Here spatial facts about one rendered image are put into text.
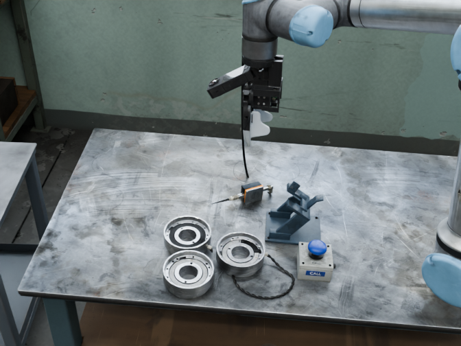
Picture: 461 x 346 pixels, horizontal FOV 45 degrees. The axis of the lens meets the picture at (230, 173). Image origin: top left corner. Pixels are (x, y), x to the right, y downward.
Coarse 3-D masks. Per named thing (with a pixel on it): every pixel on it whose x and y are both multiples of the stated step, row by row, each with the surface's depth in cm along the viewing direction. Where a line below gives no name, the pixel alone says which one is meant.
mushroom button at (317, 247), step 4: (312, 240) 118; (316, 240) 118; (320, 240) 118; (308, 244) 118; (312, 244) 117; (316, 244) 117; (320, 244) 117; (324, 244) 117; (308, 248) 117; (312, 248) 116; (316, 248) 116; (320, 248) 116; (324, 248) 116; (312, 252) 116; (316, 252) 116; (320, 252) 116; (324, 252) 116
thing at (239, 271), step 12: (228, 240) 123; (252, 240) 123; (216, 252) 119; (228, 252) 120; (240, 252) 123; (252, 252) 121; (264, 252) 119; (228, 264) 116; (252, 264) 116; (240, 276) 118
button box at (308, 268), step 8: (304, 248) 120; (328, 248) 120; (296, 256) 124; (304, 256) 118; (312, 256) 118; (320, 256) 118; (328, 256) 119; (304, 264) 116; (312, 264) 116; (320, 264) 117; (328, 264) 117; (304, 272) 117; (312, 272) 117; (320, 272) 117; (328, 272) 117; (312, 280) 119; (320, 280) 118; (328, 280) 118
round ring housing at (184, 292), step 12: (180, 252) 118; (192, 252) 119; (168, 264) 117; (180, 264) 117; (192, 264) 117; (204, 264) 117; (168, 276) 114; (180, 276) 118; (168, 288) 113; (180, 288) 111; (192, 288) 111; (204, 288) 112
